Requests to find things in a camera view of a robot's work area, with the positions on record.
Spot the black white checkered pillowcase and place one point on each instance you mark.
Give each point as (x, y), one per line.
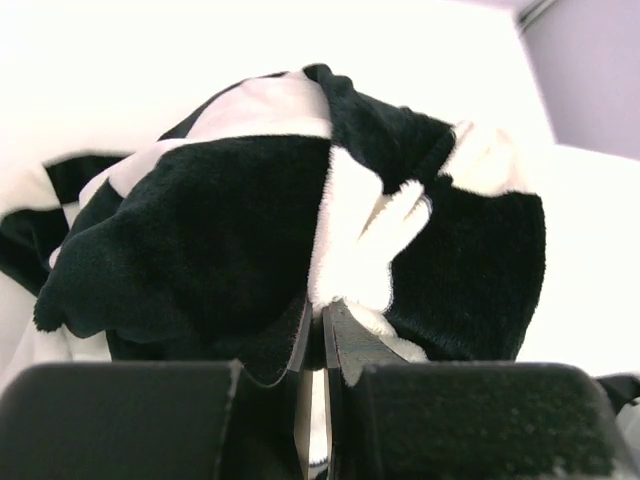
(290, 185)

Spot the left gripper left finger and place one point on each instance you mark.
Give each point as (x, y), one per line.
(69, 413)

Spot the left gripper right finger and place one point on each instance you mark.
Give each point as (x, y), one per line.
(391, 419)

